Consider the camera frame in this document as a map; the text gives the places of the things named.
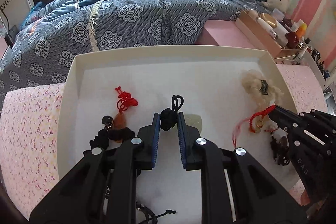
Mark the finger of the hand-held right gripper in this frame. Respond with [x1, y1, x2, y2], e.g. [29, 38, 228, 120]
[273, 105, 336, 136]
[268, 111, 336, 159]

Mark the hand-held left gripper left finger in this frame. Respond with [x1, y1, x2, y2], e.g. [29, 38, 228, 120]
[29, 112, 161, 224]

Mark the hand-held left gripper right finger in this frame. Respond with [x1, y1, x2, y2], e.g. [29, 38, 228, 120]
[177, 112, 307, 224]

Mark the black cord jade pendant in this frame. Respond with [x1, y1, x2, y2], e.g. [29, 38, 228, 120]
[160, 94, 204, 134]

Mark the dark brown hair clip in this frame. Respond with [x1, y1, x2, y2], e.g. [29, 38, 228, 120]
[270, 136, 290, 165]

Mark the red cord amber pendant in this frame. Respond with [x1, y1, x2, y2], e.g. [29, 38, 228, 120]
[113, 86, 139, 130]

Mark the red string bracelet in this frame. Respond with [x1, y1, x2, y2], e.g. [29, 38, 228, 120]
[232, 105, 280, 147]

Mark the white shallow tray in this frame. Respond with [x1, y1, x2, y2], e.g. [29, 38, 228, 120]
[56, 45, 301, 224]

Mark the white fluffy scrunchie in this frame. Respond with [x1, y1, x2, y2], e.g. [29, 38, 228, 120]
[241, 69, 285, 109]

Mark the dark metal bead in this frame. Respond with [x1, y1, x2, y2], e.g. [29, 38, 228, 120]
[102, 115, 115, 130]

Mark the dark red round bottle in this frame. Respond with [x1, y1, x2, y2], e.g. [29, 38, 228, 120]
[286, 32, 300, 49]

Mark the yellow bottle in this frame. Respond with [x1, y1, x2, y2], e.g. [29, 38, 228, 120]
[295, 22, 308, 39]

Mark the cardboard box of cosmetics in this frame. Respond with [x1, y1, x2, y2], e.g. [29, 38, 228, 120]
[235, 9, 305, 59]

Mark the pink box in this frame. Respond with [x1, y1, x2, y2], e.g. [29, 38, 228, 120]
[197, 20, 263, 49]

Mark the gold jar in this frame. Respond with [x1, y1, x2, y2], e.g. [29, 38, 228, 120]
[260, 13, 278, 28]

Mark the grey patterned bedspread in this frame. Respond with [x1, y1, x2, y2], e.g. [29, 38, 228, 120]
[0, 0, 254, 109]

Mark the white plush toy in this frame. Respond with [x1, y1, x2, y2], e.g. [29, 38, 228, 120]
[261, 0, 289, 14]

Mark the black charger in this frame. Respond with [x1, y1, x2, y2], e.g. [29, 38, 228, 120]
[5, 25, 19, 46]

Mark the black braided bracelet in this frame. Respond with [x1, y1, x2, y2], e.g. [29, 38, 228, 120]
[135, 202, 177, 224]

